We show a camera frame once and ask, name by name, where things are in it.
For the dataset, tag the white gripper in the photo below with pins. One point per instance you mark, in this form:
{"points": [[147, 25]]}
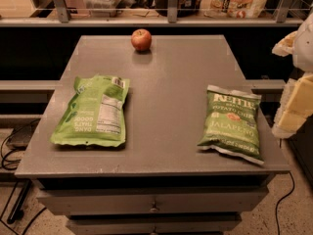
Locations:
{"points": [[304, 48]]}

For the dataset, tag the green jalapeno chip bag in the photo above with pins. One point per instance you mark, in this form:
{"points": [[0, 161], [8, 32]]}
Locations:
{"points": [[230, 125]]}

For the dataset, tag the printed snack bag on shelf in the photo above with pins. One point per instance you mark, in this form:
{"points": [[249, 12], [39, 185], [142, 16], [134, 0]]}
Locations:
{"points": [[239, 9]]}

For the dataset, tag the red apple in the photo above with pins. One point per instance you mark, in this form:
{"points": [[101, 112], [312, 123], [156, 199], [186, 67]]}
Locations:
{"points": [[141, 40]]}

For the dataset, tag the light green snack pouch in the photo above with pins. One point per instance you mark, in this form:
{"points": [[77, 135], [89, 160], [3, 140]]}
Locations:
{"points": [[94, 115]]}

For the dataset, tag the metal shelf rail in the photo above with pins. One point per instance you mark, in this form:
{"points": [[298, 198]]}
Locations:
{"points": [[129, 14]]}

